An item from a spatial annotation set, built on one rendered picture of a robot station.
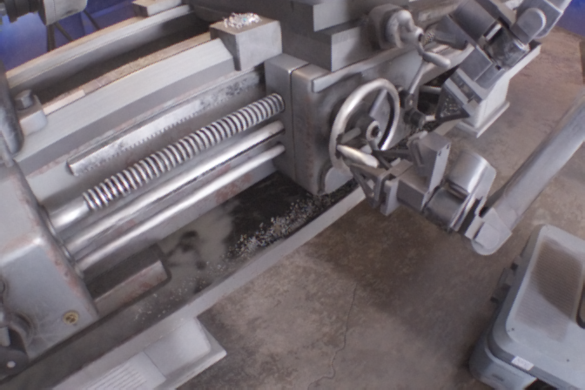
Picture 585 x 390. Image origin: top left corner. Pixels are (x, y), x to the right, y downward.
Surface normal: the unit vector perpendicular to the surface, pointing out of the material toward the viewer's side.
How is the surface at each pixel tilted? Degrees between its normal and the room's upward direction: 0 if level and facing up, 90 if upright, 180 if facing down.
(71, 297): 90
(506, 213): 46
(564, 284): 0
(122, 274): 0
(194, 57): 36
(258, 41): 90
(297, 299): 0
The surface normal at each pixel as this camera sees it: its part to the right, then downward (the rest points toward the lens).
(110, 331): -0.04, -0.77
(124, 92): 0.36, -0.37
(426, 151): -0.74, 0.42
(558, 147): -0.17, -0.08
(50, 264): 0.67, 0.45
